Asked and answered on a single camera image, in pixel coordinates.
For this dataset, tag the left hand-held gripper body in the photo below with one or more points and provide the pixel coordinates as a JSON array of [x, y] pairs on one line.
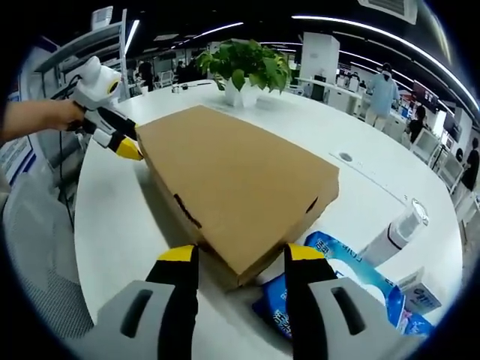
[[95, 86]]

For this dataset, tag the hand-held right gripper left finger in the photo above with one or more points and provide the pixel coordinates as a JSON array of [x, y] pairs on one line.
[[176, 311]]

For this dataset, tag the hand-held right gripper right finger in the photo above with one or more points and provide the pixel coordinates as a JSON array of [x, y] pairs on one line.
[[311, 311]]

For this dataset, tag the blue wet wipes pack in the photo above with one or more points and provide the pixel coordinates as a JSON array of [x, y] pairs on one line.
[[360, 270]]

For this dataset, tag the blue soft tissue pack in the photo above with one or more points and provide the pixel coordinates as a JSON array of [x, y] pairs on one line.
[[416, 326]]

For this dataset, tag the brown cardboard shoe box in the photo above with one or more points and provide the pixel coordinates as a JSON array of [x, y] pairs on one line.
[[225, 168]]

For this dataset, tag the white medicine box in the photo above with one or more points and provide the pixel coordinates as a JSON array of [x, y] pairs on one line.
[[420, 296]]

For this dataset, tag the white bottle with clear cap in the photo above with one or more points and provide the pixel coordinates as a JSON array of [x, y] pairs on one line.
[[393, 232]]

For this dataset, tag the person's left hand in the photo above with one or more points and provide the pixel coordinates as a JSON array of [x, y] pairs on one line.
[[67, 115]]

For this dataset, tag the grey metal shelf rack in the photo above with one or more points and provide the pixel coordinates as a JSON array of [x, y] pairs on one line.
[[78, 47]]

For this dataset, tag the white storage bin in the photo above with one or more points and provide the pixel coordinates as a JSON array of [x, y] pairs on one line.
[[102, 18]]

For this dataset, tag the small black desk tool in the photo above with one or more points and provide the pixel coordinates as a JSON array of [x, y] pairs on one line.
[[180, 89]]

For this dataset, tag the green plant in white pot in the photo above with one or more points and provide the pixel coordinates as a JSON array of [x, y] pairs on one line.
[[247, 67]]

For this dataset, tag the round table grommet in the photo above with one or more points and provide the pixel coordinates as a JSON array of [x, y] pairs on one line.
[[345, 156]]

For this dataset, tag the white office chair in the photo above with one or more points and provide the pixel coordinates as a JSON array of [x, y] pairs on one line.
[[425, 146], [450, 172]]

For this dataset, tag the long ceiling light strip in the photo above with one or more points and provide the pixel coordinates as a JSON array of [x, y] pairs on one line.
[[318, 19]]

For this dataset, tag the ceiling air conditioner vent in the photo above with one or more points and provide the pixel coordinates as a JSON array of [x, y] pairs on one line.
[[390, 9]]

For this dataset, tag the wall screen with red picture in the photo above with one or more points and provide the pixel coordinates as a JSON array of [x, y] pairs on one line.
[[425, 93]]

